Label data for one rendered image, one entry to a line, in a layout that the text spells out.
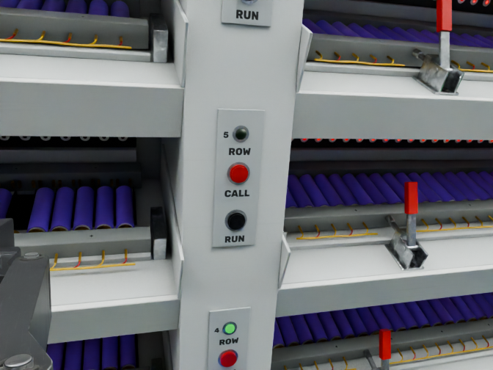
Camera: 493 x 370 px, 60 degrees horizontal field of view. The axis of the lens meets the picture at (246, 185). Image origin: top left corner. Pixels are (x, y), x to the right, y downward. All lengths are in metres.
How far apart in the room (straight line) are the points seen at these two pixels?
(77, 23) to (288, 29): 0.18
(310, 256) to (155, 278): 0.16
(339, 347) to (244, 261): 0.24
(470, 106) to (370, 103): 0.11
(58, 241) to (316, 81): 0.28
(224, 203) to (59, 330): 0.18
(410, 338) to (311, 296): 0.23
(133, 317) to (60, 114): 0.19
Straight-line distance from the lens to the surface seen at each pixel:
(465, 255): 0.57
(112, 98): 0.35
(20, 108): 0.36
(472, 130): 0.50
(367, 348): 0.62
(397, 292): 0.51
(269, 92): 0.36
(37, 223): 0.46
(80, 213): 0.46
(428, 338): 0.67
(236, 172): 0.36
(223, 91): 0.35
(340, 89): 0.40
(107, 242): 0.42
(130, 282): 0.42
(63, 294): 0.42
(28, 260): 0.18
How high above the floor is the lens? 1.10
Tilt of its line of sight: 17 degrees down
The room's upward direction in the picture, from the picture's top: 4 degrees clockwise
